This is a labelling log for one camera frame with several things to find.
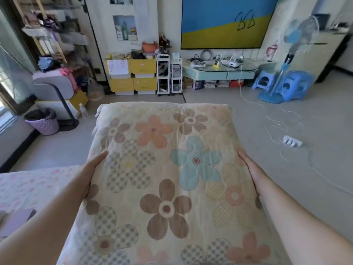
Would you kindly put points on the person's left hand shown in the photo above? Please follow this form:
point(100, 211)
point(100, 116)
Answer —
point(89, 173)

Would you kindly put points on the person's right hand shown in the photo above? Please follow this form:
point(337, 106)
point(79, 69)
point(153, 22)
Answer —
point(256, 173)

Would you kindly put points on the frilled pastel flower cushion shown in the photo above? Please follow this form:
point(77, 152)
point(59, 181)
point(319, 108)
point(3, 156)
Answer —
point(179, 190)

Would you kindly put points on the small brown notebook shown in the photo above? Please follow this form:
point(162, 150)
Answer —
point(16, 222)

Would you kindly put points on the person's right forearm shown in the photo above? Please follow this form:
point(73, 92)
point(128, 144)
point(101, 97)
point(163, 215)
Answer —
point(303, 229)

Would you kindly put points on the person's left forearm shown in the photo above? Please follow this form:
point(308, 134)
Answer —
point(41, 229)

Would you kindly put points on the white power strip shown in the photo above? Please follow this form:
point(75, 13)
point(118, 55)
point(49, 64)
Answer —
point(292, 141)

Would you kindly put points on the small clear floor bottle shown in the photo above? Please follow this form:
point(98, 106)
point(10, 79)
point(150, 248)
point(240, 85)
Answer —
point(83, 111)

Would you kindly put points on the floral pink-frilled tablecloth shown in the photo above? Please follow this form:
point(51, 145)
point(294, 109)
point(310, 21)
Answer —
point(27, 184)

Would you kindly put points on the black curved floor stand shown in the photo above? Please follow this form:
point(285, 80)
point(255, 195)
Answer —
point(66, 107)

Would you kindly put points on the large clear water jug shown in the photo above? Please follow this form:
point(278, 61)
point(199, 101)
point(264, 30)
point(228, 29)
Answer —
point(95, 92)

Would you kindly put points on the small blue plastic stool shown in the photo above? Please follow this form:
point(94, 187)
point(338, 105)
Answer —
point(263, 80)

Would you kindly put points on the large blue plastic stool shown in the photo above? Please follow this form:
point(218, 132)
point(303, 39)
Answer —
point(296, 85)

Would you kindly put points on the row of books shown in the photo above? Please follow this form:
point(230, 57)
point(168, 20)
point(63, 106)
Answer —
point(215, 84)

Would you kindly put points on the pale teal media console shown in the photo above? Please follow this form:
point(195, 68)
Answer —
point(215, 74)

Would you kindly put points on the white paper red writing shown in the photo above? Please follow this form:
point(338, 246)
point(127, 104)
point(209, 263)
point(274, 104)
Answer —
point(117, 67)

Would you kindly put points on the white router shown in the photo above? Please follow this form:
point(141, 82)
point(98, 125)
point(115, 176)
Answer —
point(231, 62)

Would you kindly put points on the black fabric bag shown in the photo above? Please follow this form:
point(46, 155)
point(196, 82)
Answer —
point(47, 64)

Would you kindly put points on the white rolling cart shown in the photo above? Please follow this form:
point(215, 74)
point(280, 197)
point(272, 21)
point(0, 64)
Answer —
point(163, 75)
point(176, 77)

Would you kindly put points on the black arched floor lamp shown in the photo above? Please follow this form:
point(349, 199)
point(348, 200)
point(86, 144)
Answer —
point(95, 46)

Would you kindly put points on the sliding glass door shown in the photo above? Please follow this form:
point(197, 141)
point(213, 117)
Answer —
point(11, 66)

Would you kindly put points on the red plastic basin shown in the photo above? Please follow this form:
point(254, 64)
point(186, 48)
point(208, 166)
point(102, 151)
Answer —
point(149, 47)

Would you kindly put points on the blue standing fan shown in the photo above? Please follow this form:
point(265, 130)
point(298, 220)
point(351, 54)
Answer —
point(300, 33)

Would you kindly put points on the wooden storage shelf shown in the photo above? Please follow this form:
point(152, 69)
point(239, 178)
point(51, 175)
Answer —
point(49, 30)

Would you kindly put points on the black cosmetics organizer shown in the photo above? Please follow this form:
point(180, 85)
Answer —
point(165, 42)

